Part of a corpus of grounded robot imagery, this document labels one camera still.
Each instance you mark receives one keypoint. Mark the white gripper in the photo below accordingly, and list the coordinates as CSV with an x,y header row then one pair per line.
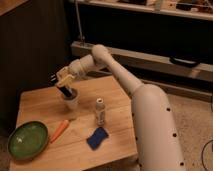
x,y
76,69

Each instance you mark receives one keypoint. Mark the black white board eraser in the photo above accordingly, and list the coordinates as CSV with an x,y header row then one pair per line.
x,y
66,92

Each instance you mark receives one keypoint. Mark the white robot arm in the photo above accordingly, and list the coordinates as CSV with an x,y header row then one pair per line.
x,y
157,140

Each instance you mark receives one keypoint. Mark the white ceramic cup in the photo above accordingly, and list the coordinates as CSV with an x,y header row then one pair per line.
x,y
71,102

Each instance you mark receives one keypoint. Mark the metal pole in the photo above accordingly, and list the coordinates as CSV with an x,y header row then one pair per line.
x,y
81,37

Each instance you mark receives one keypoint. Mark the orange carrot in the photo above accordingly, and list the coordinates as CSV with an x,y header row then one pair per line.
x,y
60,129

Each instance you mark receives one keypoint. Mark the small white bottle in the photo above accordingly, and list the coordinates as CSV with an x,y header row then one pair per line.
x,y
100,112

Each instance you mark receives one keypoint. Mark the wooden table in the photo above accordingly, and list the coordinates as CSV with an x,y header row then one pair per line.
x,y
70,151

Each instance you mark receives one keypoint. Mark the blue sponge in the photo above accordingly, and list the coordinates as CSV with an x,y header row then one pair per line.
x,y
97,137

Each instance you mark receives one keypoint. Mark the green bowl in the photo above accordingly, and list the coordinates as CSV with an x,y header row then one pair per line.
x,y
28,140

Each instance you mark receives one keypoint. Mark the background shelf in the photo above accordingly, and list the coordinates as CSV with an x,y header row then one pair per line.
x,y
142,8

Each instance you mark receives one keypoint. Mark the black handle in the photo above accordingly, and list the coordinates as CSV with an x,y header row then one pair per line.
x,y
184,63

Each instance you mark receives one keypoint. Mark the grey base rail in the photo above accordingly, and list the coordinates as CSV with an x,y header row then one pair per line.
x,y
162,64

